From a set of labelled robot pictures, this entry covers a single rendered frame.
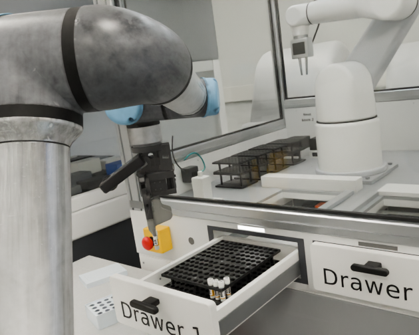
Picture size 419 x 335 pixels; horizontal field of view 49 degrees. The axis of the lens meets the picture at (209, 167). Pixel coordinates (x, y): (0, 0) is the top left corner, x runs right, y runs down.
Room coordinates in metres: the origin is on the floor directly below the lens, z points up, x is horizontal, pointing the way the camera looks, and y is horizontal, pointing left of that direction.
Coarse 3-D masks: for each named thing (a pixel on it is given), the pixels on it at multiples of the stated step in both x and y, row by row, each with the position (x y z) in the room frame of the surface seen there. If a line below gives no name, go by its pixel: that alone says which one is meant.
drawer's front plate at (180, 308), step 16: (112, 288) 0.92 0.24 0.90; (128, 288) 0.88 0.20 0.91; (144, 288) 0.85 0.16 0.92; (160, 288) 0.83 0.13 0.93; (128, 304) 0.89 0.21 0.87; (160, 304) 0.82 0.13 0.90; (176, 304) 0.79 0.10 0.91; (192, 304) 0.76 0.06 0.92; (208, 304) 0.74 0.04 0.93; (128, 320) 0.90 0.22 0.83; (144, 320) 0.86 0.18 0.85; (160, 320) 0.83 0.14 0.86; (176, 320) 0.79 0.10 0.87; (192, 320) 0.76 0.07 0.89; (208, 320) 0.74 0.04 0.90
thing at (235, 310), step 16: (240, 240) 1.13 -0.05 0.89; (256, 240) 1.10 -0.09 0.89; (192, 256) 1.08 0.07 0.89; (288, 256) 0.98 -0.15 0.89; (160, 272) 0.99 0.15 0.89; (272, 272) 0.91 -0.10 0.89; (288, 272) 0.95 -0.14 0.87; (256, 288) 0.87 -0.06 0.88; (272, 288) 0.90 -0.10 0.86; (224, 304) 0.79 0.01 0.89; (240, 304) 0.82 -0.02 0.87; (256, 304) 0.86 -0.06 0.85; (224, 320) 0.78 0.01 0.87; (240, 320) 0.81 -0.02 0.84
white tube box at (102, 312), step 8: (88, 304) 1.08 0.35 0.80; (96, 304) 1.07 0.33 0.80; (104, 304) 1.06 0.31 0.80; (112, 304) 1.07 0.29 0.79; (88, 312) 1.05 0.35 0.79; (96, 312) 1.03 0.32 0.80; (104, 312) 1.02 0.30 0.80; (112, 312) 1.03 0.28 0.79; (96, 320) 1.01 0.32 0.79; (104, 320) 1.01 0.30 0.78; (112, 320) 1.02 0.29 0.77
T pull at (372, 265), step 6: (354, 264) 0.85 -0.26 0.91; (366, 264) 0.84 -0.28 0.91; (372, 264) 0.84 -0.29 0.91; (378, 264) 0.84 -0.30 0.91; (354, 270) 0.84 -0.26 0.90; (360, 270) 0.83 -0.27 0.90; (366, 270) 0.83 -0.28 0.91; (372, 270) 0.82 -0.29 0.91; (378, 270) 0.81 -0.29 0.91; (384, 270) 0.81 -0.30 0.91; (384, 276) 0.80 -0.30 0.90
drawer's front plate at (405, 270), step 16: (320, 256) 0.93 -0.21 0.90; (336, 256) 0.91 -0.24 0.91; (352, 256) 0.88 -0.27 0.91; (368, 256) 0.86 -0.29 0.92; (384, 256) 0.84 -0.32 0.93; (400, 256) 0.82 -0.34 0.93; (416, 256) 0.81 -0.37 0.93; (320, 272) 0.93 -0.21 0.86; (336, 272) 0.91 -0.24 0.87; (352, 272) 0.88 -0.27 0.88; (400, 272) 0.82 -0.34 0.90; (416, 272) 0.80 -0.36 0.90; (320, 288) 0.94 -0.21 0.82; (336, 288) 0.91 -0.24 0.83; (384, 288) 0.84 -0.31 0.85; (400, 288) 0.82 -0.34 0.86; (416, 288) 0.80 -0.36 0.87; (384, 304) 0.84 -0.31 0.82; (400, 304) 0.82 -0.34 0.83; (416, 304) 0.80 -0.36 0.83
